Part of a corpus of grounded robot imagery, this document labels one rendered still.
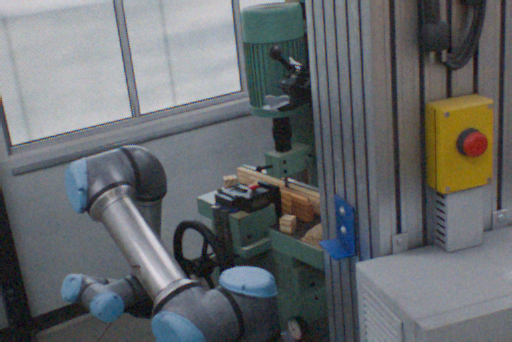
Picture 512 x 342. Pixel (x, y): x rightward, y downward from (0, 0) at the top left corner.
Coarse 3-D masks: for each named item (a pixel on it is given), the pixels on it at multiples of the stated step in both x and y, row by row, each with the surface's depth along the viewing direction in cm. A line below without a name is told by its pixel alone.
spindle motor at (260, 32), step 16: (240, 16) 202; (256, 16) 195; (272, 16) 194; (288, 16) 195; (256, 32) 197; (272, 32) 195; (288, 32) 196; (256, 48) 198; (288, 48) 198; (304, 48) 204; (256, 64) 201; (272, 64) 199; (304, 64) 204; (256, 80) 203; (272, 80) 200; (256, 96) 205; (288, 96) 202; (256, 112) 206; (272, 112) 203; (288, 112) 203
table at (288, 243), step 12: (216, 192) 236; (204, 204) 230; (276, 216) 212; (276, 228) 204; (300, 228) 202; (312, 228) 202; (264, 240) 204; (276, 240) 203; (288, 240) 198; (300, 240) 195; (240, 252) 202; (252, 252) 201; (288, 252) 200; (300, 252) 196; (312, 252) 191; (312, 264) 193; (324, 264) 190
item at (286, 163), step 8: (296, 144) 221; (304, 144) 220; (272, 152) 216; (280, 152) 215; (288, 152) 214; (296, 152) 215; (304, 152) 217; (312, 152) 219; (272, 160) 213; (280, 160) 211; (288, 160) 213; (296, 160) 215; (304, 160) 218; (272, 168) 215; (280, 168) 212; (288, 168) 214; (296, 168) 216; (304, 168) 218; (280, 176) 213; (288, 176) 218
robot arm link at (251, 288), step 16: (224, 272) 150; (240, 272) 150; (256, 272) 150; (224, 288) 145; (240, 288) 143; (256, 288) 144; (272, 288) 147; (240, 304) 143; (256, 304) 144; (272, 304) 147; (240, 320) 142; (256, 320) 145; (272, 320) 148; (240, 336) 144; (256, 336) 147; (272, 336) 149
